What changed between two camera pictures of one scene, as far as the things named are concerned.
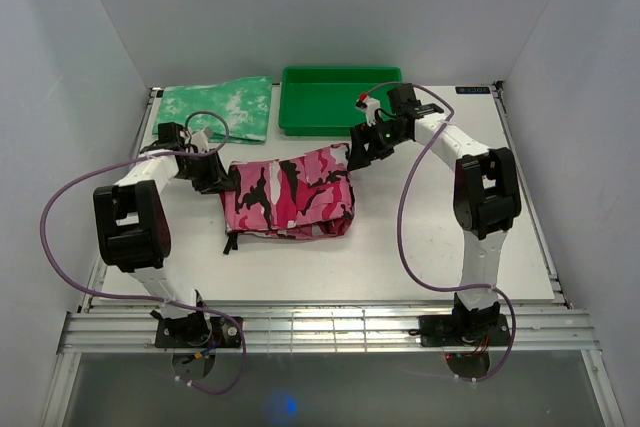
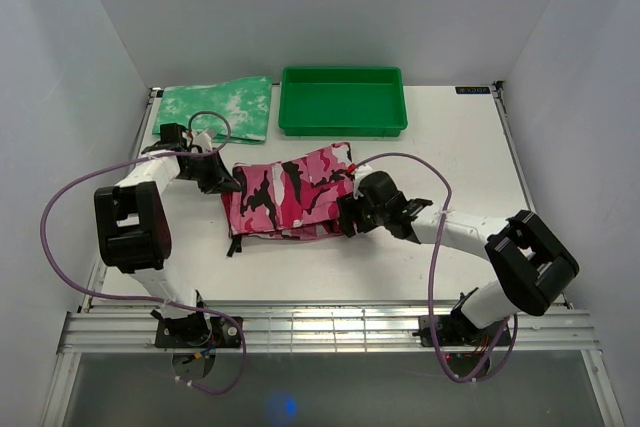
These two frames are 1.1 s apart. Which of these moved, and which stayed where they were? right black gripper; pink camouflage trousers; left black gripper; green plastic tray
Moved: right black gripper
Stayed: green plastic tray; pink camouflage trousers; left black gripper
